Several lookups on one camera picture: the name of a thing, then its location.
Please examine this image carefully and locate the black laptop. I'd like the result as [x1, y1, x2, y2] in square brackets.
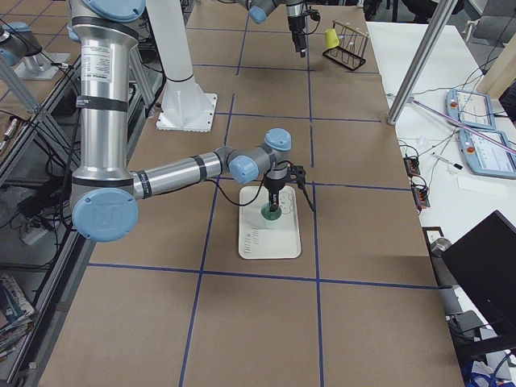
[442, 210, 515, 335]

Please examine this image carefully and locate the upper small electronics box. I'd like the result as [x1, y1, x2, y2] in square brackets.
[403, 156, 420, 177]

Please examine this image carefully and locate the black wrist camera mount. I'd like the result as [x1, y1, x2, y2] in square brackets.
[289, 164, 306, 186]

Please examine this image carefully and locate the lower small electronics box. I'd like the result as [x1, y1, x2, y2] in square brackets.
[410, 183, 431, 212]

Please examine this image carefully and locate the upper teach pendant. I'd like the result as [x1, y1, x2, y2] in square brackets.
[446, 89, 496, 130]

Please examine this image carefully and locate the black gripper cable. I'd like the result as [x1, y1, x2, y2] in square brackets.
[213, 160, 318, 213]

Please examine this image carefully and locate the aluminium frame post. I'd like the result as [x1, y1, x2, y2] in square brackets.
[387, 0, 457, 126]

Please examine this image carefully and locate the white power strip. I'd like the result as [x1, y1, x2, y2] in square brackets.
[20, 227, 49, 246]

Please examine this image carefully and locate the metal cylinder can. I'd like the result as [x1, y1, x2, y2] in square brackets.
[430, 237, 452, 257]

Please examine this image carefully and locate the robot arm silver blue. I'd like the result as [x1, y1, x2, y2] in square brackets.
[69, 1, 291, 242]
[235, 0, 319, 58]

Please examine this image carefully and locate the black marker pen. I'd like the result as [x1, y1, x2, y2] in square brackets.
[431, 152, 463, 170]

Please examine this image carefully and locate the lower teach pendant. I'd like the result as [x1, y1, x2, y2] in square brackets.
[459, 129, 515, 180]

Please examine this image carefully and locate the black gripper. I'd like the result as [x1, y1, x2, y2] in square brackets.
[264, 169, 287, 212]
[286, 5, 310, 57]

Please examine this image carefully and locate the black wire cup rack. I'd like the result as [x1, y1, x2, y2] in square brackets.
[322, 19, 369, 71]

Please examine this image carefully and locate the small electronics box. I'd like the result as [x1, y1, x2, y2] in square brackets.
[403, 156, 420, 177]
[410, 183, 431, 212]

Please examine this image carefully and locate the stack of magazines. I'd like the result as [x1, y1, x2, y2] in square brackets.
[1, 273, 35, 361]

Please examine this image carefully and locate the pink reacher grabber stick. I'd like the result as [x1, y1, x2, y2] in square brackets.
[410, 98, 516, 156]

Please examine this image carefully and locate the teach pendant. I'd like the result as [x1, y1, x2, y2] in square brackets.
[446, 89, 496, 130]
[459, 129, 515, 180]

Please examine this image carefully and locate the pale green cup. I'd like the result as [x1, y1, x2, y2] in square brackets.
[260, 202, 282, 230]

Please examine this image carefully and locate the white bear tray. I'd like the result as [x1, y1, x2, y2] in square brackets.
[238, 185, 302, 260]

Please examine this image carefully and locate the yellow cup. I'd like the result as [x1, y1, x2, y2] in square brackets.
[324, 28, 339, 49]

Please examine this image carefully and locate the white pedestal column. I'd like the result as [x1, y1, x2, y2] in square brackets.
[146, 0, 218, 132]

